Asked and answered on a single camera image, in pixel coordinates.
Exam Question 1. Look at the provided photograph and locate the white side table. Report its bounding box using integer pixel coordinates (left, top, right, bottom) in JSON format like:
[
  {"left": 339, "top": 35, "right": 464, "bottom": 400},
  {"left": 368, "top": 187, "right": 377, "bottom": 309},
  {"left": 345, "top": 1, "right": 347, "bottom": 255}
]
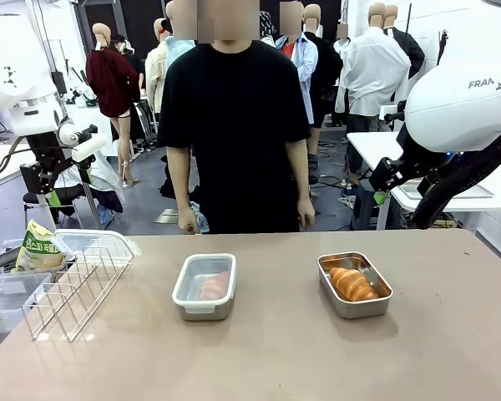
[
  {"left": 0, "top": 144, "right": 38, "bottom": 193},
  {"left": 346, "top": 131, "right": 501, "bottom": 231}
]

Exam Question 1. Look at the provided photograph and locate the dark flat tray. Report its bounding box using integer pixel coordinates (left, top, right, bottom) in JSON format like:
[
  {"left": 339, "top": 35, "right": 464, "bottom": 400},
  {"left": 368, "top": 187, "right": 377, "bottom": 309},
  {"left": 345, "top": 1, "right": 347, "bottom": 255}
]
[{"left": 0, "top": 246, "right": 24, "bottom": 273}]

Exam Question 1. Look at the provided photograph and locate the black tripod stand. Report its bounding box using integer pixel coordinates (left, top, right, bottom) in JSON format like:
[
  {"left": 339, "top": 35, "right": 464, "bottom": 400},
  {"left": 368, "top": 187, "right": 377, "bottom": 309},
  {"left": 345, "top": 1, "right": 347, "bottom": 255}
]
[{"left": 436, "top": 28, "right": 450, "bottom": 63}]

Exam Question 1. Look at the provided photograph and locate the person's right hand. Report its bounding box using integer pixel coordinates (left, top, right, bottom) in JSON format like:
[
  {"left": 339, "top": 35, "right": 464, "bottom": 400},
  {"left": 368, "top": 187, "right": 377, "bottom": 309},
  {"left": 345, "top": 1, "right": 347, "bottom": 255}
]
[{"left": 177, "top": 206, "right": 202, "bottom": 234}]

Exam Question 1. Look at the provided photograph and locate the background person in black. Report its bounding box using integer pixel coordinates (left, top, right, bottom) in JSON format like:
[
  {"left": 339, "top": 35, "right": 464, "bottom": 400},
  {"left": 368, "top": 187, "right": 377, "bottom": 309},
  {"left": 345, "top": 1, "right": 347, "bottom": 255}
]
[{"left": 110, "top": 33, "right": 146, "bottom": 104}]

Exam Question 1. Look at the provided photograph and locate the green printed food bag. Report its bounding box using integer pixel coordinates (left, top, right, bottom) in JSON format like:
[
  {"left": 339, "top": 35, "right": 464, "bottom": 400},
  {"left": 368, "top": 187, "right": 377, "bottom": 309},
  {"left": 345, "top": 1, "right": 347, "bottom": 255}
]
[{"left": 12, "top": 220, "right": 68, "bottom": 273}]

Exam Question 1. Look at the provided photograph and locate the mannequin in white shirt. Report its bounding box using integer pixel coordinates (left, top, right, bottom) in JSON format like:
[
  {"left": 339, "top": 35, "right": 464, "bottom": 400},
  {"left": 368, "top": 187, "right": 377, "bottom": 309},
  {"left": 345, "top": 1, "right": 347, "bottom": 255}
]
[{"left": 335, "top": 2, "right": 412, "bottom": 176}]

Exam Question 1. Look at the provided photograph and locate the person's left hand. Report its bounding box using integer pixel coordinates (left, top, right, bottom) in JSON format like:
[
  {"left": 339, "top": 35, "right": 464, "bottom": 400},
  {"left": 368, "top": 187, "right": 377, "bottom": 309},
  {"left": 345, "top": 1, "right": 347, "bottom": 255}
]
[{"left": 296, "top": 199, "right": 317, "bottom": 229}]

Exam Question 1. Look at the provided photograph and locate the person's left forearm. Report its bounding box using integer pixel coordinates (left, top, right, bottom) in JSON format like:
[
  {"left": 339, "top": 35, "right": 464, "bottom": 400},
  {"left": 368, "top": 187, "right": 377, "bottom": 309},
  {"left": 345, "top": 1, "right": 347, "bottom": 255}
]
[{"left": 284, "top": 140, "right": 311, "bottom": 204}]

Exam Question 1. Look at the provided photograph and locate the white cloth covered table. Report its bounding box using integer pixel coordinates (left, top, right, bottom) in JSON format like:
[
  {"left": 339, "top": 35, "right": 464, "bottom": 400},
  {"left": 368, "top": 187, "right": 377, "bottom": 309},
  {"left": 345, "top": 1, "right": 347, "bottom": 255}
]
[{"left": 66, "top": 104, "right": 120, "bottom": 160}]

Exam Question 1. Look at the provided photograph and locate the stainless steel food container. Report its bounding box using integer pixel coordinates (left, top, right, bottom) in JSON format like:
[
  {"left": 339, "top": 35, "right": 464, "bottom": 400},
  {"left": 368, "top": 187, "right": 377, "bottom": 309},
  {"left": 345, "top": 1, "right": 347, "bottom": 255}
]
[
  {"left": 316, "top": 251, "right": 394, "bottom": 320},
  {"left": 171, "top": 253, "right": 238, "bottom": 322}
]

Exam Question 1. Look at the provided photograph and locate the silver metal stand pole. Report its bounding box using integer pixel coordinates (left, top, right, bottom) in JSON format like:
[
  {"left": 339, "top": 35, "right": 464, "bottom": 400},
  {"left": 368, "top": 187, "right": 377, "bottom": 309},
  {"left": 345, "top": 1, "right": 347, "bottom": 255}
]
[{"left": 24, "top": 0, "right": 102, "bottom": 230}]

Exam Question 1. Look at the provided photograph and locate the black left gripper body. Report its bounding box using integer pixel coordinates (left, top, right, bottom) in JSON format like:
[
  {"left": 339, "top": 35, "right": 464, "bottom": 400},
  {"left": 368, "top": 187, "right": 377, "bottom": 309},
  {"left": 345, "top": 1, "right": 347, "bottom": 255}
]
[{"left": 26, "top": 132, "right": 74, "bottom": 169}]

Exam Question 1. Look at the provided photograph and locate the clear plastic container lid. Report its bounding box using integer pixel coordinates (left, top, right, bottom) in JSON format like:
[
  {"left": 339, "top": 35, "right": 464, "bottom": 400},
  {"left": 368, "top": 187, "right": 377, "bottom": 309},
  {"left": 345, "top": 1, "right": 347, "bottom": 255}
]
[
  {"left": 171, "top": 253, "right": 238, "bottom": 314},
  {"left": 53, "top": 228, "right": 142, "bottom": 265}
]

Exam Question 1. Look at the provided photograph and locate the clear plastic storage bin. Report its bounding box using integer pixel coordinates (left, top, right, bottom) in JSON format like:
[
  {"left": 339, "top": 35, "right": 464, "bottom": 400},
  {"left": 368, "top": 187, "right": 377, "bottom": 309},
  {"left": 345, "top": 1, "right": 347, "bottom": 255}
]
[{"left": 0, "top": 272, "right": 53, "bottom": 339}]

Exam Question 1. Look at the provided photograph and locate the person in black t-shirt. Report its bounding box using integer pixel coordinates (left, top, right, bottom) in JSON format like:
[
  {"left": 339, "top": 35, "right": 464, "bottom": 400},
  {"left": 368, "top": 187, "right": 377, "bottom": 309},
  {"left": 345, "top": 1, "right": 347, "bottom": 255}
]
[{"left": 157, "top": 39, "right": 311, "bottom": 234}]

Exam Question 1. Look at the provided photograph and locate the mannequin in beige shirt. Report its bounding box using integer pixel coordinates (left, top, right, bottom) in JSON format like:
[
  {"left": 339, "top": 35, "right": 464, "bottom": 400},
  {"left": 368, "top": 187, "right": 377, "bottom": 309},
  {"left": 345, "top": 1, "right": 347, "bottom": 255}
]
[{"left": 144, "top": 18, "right": 170, "bottom": 114}]

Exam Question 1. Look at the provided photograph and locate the metal wire rack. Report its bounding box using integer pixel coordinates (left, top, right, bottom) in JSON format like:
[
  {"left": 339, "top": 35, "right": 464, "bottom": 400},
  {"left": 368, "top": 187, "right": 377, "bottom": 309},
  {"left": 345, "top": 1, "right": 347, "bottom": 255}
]
[{"left": 21, "top": 246, "right": 130, "bottom": 342}]

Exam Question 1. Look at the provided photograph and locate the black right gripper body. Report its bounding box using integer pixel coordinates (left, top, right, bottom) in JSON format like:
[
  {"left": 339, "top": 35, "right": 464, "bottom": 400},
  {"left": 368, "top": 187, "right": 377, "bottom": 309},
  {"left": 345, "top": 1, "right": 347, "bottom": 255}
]
[{"left": 396, "top": 132, "right": 448, "bottom": 180}]

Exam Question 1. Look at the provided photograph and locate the black office chair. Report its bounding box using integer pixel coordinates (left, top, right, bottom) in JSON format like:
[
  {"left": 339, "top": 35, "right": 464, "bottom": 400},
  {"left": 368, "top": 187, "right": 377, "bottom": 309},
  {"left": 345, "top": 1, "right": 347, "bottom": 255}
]
[{"left": 23, "top": 183, "right": 124, "bottom": 229}]

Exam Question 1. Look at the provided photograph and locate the golden croissant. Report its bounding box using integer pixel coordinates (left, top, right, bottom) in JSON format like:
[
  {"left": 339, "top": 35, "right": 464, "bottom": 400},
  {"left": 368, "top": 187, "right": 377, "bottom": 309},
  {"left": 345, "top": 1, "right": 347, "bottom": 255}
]
[
  {"left": 200, "top": 270, "right": 231, "bottom": 300},
  {"left": 329, "top": 266, "right": 380, "bottom": 302}
]

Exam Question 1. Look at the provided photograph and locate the person's right forearm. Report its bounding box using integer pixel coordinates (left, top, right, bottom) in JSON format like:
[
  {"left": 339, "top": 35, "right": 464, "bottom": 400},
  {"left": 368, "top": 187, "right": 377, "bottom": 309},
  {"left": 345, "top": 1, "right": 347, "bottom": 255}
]
[{"left": 166, "top": 145, "right": 193, "bottom": 210}]

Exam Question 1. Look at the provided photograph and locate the mannequin in black jacket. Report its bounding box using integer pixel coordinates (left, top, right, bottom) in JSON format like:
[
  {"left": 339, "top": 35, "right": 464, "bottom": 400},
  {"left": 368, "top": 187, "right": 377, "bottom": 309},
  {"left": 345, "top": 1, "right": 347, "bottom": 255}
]
[{"left": 382, "top": 3, "right": 426, "bottom": 80}]

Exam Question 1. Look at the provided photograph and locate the mannequin in striped blue shirt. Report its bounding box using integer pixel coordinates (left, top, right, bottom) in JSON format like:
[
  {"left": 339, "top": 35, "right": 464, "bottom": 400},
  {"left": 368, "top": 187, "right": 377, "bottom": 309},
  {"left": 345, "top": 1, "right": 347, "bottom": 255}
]
[{"left": 275, "top": 2, "right": 319, "bottom": 130}]

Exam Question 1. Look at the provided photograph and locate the mannequin in black clothes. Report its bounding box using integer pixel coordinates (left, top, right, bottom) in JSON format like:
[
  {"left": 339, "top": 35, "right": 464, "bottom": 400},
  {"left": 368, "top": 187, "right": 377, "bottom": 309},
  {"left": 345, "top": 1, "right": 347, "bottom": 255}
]
[{"left": 303, "top": 3, "right": 344, "bottom": 129}]

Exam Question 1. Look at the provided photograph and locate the mannequin in light blue shirt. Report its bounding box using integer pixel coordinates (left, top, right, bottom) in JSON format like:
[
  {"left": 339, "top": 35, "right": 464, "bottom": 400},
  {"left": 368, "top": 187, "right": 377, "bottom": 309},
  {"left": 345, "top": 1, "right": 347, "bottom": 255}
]
[{"left": 165, "top": 0, "right": 197, "bottom": 63}]

